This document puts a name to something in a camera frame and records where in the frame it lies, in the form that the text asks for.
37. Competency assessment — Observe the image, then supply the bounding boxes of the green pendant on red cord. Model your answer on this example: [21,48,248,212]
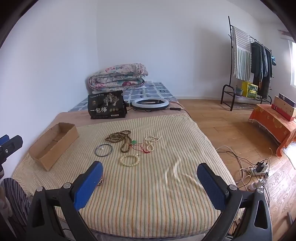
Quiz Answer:
[128,139,149,154]

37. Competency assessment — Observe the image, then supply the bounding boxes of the brown cardboard box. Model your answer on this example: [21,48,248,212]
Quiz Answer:
[28,122,79,171]

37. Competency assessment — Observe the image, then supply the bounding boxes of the yellow striped towel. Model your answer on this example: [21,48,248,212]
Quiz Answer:
[11,113,243,232]

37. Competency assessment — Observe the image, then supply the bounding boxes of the black metal clothes rack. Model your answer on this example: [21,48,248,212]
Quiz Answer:
[220,16,273,112]

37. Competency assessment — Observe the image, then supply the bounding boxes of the red flat box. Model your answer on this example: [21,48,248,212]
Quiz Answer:
[271,104,295,121]

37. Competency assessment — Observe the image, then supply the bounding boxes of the dark purple flat box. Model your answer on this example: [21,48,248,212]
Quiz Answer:
[278,93,296,108]

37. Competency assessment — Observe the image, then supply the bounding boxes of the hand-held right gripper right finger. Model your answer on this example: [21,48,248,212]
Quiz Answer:
[197,163,273,241]

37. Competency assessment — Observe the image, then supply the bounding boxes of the white pearl necklace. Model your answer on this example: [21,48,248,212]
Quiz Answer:
[145,136,162,152]

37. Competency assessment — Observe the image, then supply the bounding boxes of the folded floral quilt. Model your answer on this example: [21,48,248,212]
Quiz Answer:
[88,63,149,91]

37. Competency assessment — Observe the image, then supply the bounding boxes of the blue patterned bedsheet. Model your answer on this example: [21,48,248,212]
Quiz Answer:
[68,82,178,113]

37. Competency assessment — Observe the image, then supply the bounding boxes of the white floor cloth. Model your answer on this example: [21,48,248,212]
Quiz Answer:
[282,141,296,169]

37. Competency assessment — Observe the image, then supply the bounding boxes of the dark green hanging jacket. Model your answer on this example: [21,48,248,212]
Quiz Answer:
[251,42,263,81]

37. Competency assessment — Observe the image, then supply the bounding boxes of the green striped hanging cloth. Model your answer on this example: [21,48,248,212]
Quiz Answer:
[232,26,252,80]

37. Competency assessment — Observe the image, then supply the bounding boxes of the white bead bracelet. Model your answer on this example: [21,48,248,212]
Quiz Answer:
[120,154,140,167]

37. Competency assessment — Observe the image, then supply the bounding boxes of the brown wooden bead necklace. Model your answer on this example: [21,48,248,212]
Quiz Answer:
[105,130,133,153]

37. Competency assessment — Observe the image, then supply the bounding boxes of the black ring light cable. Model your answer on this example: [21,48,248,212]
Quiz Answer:
[162,100,193,120]

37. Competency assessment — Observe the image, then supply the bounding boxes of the blue denim hanging jacket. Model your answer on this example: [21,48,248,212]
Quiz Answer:
[261,45,269,77]

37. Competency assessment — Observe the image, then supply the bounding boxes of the person's left forearm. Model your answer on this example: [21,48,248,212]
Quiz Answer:
[0,184,12,217]

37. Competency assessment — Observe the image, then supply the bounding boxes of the white power strip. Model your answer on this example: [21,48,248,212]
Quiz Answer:
[248,160,270,179]

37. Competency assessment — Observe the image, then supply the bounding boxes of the window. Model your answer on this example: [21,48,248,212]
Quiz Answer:
[290,39,296,87]

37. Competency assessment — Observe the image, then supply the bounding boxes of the person's striped pants leg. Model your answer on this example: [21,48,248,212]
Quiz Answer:
[0,178,31,241]

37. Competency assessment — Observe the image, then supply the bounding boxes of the tan blanket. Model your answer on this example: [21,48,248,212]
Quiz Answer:
[52,102,192,130]

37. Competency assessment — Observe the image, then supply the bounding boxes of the black snack bag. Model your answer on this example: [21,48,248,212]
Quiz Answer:
[88,90,127,120]

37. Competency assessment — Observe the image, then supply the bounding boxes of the orange cloth covered table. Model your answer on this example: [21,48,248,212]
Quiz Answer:
[248,104,296,158]

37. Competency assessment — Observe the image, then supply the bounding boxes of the white device behind bag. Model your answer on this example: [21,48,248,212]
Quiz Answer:
[131,97,171,110]

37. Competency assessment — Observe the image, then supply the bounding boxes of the black hanging coat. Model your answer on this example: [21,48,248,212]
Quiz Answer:
[264,47,274,98]

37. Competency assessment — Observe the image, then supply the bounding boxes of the yellow box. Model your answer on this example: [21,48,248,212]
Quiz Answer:
[242,81,258,99]

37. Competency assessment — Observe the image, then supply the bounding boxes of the black floor cable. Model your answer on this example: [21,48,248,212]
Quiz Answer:
[216,146,257,171]

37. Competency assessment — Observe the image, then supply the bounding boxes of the grey metal bangle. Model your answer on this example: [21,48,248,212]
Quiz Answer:
[94,144,113,158]

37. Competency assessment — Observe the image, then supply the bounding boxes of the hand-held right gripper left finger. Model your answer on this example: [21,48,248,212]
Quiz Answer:
[26,161,104,241]

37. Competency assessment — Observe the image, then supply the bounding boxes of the white cable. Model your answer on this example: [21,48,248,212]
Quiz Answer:
[236,148,274,192]

